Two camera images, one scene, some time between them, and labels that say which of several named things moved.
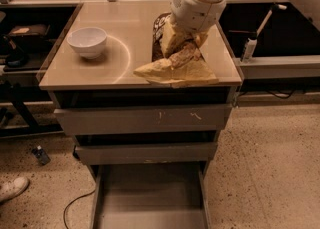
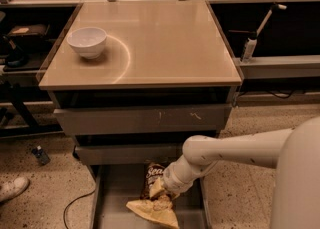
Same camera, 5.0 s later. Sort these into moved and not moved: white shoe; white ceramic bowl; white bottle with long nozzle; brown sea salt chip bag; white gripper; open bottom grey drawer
Moved: brown sea salt chip bag; white gripper
Not moved: open bottom grey drawer; white ceramic bowl; white shoe; white bottle with long nozzle
